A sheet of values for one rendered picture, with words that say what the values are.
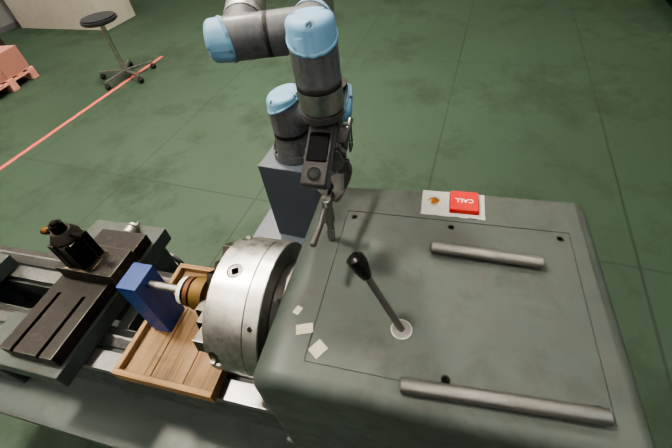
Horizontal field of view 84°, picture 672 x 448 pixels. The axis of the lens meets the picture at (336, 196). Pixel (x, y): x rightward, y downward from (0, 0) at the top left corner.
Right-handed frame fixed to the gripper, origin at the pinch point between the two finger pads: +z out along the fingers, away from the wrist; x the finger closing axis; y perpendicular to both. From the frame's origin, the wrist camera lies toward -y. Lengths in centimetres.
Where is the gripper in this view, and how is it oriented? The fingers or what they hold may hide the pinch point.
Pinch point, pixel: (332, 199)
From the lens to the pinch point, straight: 76.6
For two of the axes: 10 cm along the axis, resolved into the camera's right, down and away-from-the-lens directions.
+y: 2.4, -7.0, 6.8
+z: 1.0, 7.1, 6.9
